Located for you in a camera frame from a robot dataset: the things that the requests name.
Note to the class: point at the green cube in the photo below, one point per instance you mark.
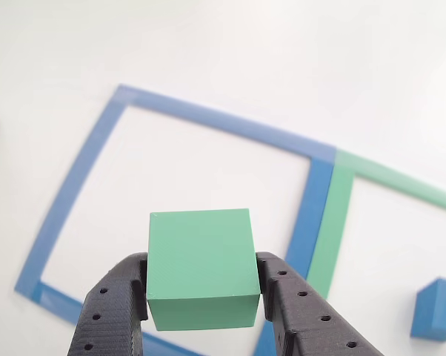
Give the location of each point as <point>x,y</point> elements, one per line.
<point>200,256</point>

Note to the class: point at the small blue cube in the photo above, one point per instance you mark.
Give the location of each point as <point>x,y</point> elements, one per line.
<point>434,311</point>

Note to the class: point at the green tape square frame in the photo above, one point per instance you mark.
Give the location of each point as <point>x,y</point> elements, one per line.
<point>338,207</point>

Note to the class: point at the blue tape square frame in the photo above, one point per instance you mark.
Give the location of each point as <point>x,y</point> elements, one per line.
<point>215,118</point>

